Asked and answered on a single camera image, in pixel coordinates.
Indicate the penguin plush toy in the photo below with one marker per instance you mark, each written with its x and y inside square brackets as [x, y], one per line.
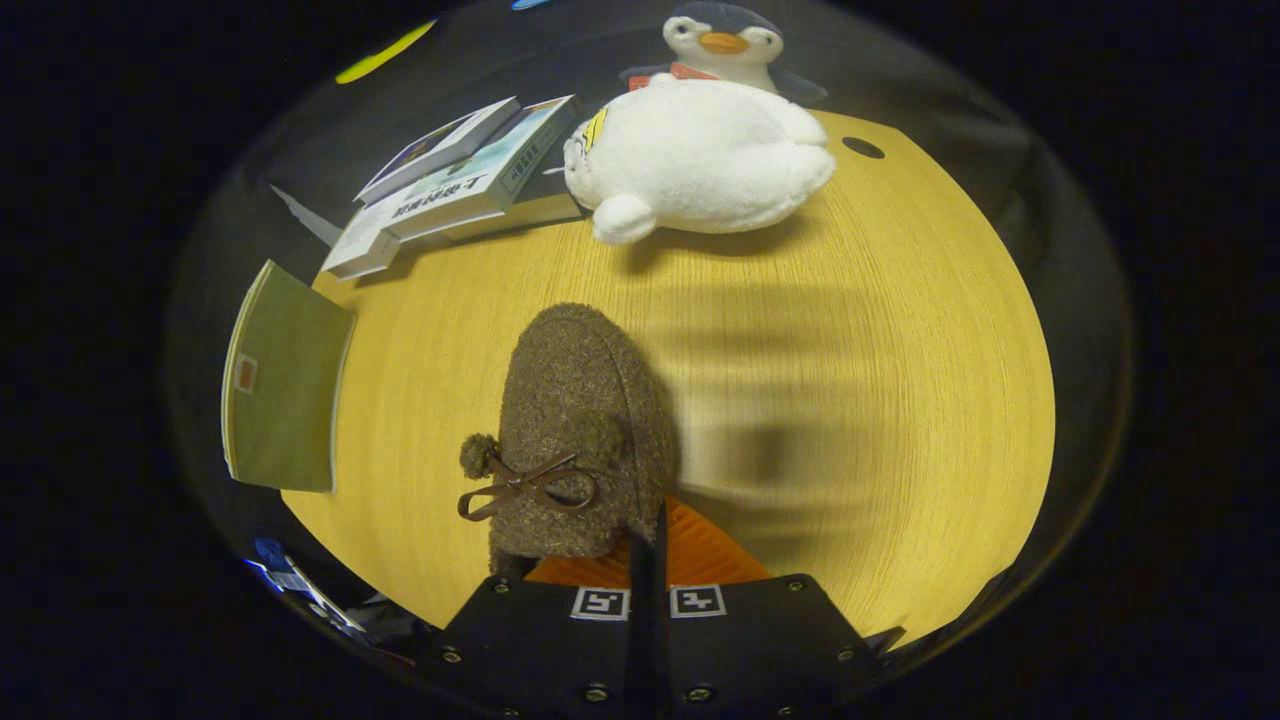
[725, 45]

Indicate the white seal plush toy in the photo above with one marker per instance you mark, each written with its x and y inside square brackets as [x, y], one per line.
[700, 155]

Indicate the black desk grommet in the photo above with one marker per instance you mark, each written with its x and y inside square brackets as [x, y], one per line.
[863, 148]

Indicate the white text-covered book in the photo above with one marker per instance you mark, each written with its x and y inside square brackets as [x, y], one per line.
[360, 250]

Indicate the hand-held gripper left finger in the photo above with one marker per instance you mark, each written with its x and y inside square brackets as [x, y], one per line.
[632, 650]

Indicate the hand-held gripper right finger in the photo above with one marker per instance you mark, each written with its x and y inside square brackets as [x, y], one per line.
[662, 650]

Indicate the book with teal cover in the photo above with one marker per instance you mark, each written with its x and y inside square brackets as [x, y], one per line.
[480, 185]

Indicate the green fabric storage box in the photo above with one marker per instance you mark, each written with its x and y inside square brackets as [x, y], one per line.
[290, 390]

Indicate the brown fuzzy shoe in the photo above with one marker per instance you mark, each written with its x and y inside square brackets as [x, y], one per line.
[580, 420]

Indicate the lit blue screen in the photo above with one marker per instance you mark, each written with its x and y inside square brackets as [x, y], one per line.
[290, 580]

